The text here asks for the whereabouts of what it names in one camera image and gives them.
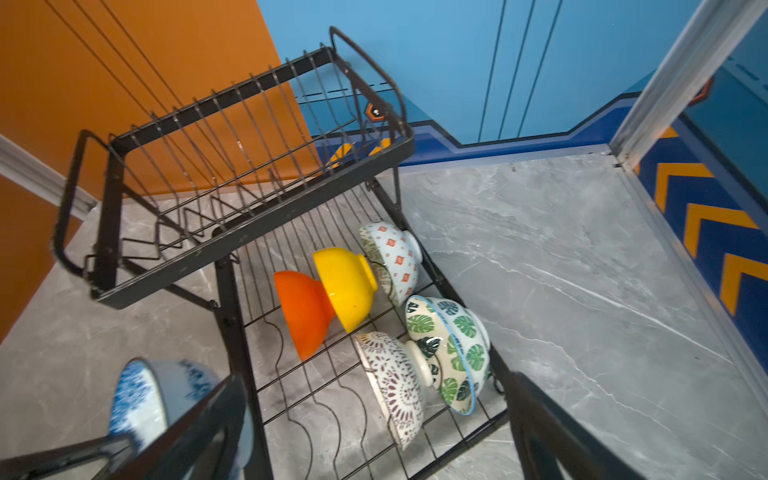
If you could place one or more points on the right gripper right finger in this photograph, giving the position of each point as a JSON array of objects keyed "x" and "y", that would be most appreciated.
[{"x": 550, "y": 443}]

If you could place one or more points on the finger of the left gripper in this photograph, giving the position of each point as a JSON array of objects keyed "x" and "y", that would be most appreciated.
[{"x": 114, "y": 450}]

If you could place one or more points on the green geometric pattern bowl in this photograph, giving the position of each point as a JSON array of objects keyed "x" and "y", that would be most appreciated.
[{"x": 396, "y": 257}]

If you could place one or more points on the white lattice pattern bowl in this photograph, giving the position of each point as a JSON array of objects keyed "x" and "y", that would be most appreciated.
[{"x": 399, "y": 376}]

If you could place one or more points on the yellow bowl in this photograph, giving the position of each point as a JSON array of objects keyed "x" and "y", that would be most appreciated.
[{"x": 349, "y": 283}]

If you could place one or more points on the left aluminium corner post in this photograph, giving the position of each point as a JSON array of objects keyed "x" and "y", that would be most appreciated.
[{"x": 24, "y": 169}]

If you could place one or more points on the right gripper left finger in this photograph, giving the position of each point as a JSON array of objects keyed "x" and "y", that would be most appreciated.
[{"x": 192, "y": 438}]

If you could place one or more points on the black wire dish rack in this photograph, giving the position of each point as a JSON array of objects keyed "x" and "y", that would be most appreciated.
[{"x": 192, "y": 248}]

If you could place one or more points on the right aluminium corner post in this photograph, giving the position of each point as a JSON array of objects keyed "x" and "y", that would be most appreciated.
[{"x": 713, "y": 32}]

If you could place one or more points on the aluminium corner post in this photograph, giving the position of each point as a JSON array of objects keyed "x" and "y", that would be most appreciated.
[
  {"x": 24, "y": 169},
  {"x": 713, "y": 32}
]

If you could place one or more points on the orange bowl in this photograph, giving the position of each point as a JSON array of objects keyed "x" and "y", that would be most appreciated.
[{"x": 307, "y": 310}]

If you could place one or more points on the blue floral pattern bowl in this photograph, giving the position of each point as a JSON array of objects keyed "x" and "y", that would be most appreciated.
[{"x": 156, "y": 402}]

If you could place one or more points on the green leaf pattern bowl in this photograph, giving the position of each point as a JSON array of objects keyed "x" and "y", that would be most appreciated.
[{"x": 451, "y": 347}]

